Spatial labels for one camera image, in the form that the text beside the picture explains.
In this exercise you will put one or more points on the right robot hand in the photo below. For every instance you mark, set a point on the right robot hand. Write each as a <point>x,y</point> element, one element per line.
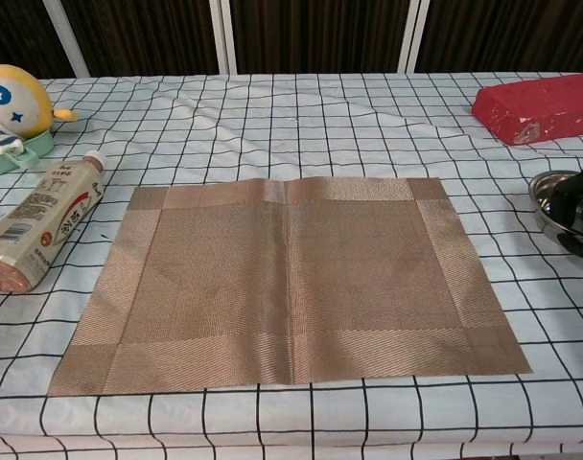
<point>572,206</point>

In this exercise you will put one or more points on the brown woven placemat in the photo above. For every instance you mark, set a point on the brown woven placemat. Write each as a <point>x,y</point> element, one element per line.
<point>291,287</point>

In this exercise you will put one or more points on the stainless steel bowl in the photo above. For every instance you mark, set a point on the stainless steel bowl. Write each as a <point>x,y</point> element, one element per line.
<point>543,191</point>

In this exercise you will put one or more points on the red brick with white chips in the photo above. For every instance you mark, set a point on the red brick with white chips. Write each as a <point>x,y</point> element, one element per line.
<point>536,105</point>

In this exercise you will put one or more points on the dark slatted partition panel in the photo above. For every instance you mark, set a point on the dark slatted partition panel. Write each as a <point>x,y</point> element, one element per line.
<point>18,33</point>
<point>512,33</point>
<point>143,33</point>
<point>320,33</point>

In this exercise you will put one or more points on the white checkered tablecloth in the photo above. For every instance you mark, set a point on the white checkered tablecloth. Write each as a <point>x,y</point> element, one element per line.
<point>291,421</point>

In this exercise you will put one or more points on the milk tea bottle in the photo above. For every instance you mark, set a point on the milk tea bottle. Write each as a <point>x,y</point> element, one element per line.
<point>47,215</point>

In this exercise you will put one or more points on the green plastic container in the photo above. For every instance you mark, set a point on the green plastic container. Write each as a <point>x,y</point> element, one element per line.
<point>37,148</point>

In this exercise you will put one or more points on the yellow plush toy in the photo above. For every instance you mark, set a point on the yellow plush toy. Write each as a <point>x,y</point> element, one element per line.
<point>18,100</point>

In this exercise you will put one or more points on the white partition post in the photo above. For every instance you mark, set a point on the white partition post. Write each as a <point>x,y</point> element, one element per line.
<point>66,38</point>
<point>223,33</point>
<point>412,33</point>

